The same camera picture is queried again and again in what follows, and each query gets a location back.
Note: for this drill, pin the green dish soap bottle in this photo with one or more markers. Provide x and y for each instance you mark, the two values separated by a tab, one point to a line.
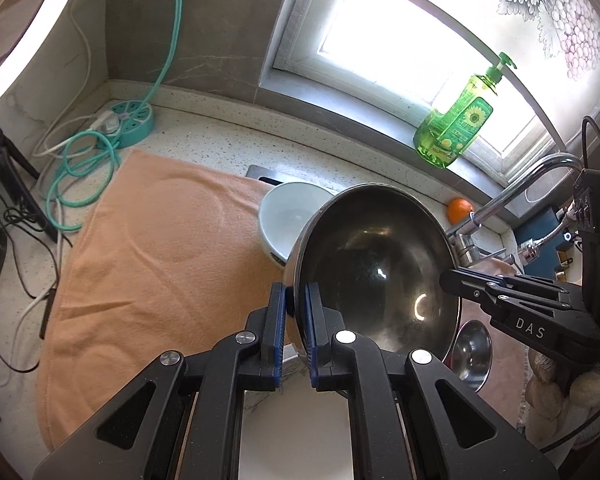
455	130

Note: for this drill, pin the teal round power strip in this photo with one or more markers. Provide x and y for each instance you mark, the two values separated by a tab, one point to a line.
137	120

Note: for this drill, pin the orange fruit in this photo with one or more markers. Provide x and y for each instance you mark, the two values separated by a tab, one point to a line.
460	211

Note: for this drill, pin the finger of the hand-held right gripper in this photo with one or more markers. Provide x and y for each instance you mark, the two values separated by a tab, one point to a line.
470	287
540	287

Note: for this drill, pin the grey metal countertop vent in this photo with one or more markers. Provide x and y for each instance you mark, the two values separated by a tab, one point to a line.
260	171

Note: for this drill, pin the light green ceramic bowl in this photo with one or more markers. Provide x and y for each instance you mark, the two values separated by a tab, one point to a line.
285	220

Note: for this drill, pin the black tripod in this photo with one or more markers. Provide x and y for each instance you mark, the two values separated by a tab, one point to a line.
17	185

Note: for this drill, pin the small red steel bowl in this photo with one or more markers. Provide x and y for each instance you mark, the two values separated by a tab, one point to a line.
472	355

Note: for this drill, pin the blue box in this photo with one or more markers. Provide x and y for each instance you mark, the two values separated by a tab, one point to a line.
532	225

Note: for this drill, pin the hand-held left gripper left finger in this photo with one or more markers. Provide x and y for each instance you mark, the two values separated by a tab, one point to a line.
278	340

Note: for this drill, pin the white plug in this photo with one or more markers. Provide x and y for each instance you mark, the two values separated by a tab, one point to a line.
109	124

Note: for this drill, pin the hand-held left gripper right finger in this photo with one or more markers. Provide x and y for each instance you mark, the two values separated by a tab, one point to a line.
310	340

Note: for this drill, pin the large stainless steel bowl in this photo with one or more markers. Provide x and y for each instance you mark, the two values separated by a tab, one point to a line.
380	260

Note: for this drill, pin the frosted window with flower print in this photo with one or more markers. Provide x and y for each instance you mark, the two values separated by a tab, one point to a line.
380	35

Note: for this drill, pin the person's right hand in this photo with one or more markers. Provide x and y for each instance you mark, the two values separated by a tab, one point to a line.
545	400

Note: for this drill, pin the orange towel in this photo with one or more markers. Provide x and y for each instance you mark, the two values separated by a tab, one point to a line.
155	260

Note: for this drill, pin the chrome kitchen faucet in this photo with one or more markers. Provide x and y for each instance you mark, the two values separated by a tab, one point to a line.
510	190

